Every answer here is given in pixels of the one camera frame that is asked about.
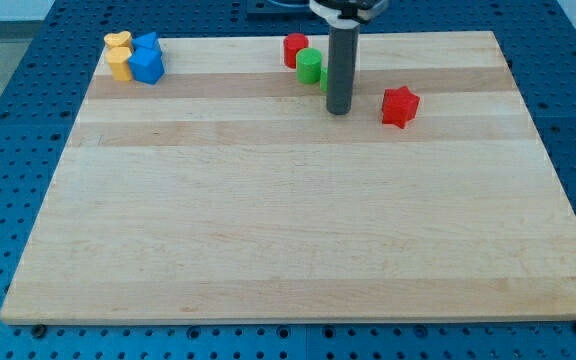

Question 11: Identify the green star block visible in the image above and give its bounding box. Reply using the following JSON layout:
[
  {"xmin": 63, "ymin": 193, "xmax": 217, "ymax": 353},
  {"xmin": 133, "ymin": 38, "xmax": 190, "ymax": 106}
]
[{"xmin": 319, "ymin": 67, "xmax": 328, "ymax": 93}]

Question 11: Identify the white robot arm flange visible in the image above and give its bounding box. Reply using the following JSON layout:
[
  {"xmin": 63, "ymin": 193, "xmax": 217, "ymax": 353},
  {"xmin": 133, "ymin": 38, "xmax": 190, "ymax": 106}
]
[{"xmin": 309, "ymin": 0, "xmax": 390, "ymax": 29}]

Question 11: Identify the red star block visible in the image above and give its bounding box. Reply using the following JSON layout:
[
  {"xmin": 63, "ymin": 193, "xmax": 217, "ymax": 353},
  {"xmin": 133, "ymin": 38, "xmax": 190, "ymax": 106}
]
[{"xmin": 381, "ymin": 86, "xmax": 421, "ymax": 129}]

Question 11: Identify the wooden board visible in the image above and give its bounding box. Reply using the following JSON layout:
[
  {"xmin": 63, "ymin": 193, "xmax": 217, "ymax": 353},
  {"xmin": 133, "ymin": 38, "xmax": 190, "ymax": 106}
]
[{"xmin": 0, "ymin": 31, "xmax": 576, "ymax": 325}]

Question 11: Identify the green cylinder block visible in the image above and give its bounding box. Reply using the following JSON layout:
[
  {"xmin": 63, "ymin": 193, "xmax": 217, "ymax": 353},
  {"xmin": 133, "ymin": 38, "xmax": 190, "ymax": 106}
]
[{"xmin": 296, "ymin": 47, "xmax": 323, "ymax": 84}]

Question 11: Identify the red cylinder block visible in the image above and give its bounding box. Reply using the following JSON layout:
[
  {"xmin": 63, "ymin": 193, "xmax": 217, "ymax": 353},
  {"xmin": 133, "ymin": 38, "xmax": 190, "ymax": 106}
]
[{"xmin": 283, "ymin": 33, "xmax": 309, "ymax": 69}]

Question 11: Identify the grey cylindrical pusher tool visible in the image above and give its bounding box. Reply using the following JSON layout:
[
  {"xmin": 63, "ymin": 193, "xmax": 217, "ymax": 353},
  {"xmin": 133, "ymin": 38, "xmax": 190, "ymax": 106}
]
[{"xmin": 326, "ymin": 26, "xmax": 360, "ymax": 115}]

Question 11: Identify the blue cube block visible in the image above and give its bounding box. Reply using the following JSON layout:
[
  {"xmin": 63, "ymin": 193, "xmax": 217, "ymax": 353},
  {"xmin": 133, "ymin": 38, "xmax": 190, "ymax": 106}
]
[{"xmin": 128, "ymin": 47, "xmax": 165, "ymax": 85}]

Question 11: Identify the blue triangle block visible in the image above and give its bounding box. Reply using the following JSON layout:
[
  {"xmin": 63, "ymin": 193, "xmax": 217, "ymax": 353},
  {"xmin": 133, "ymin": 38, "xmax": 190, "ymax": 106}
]
[{"xmin": 132, "ymin": 32, "xmax": 162, "ymax": 53}]

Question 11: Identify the yellow hexagon block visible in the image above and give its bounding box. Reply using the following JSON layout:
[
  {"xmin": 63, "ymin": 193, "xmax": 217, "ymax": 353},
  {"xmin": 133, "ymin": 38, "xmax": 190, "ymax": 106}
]
[{"xmin": 105, "ymin": 47, "xmax": 133, "ymax": 82}]

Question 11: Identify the yellow heart block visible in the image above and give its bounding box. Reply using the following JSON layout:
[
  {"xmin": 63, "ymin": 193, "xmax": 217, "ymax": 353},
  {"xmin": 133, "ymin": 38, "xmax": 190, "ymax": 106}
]
[{"xmin": 103, "ymin": 30, "xmax": 133, "ymax": 50}]

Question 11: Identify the black screw left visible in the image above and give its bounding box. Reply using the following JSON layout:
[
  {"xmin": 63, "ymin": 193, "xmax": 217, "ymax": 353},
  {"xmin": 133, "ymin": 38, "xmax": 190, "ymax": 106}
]
[{"xmin": 31, "ymin": 324, "xmax": 47, "ymax": 339}]

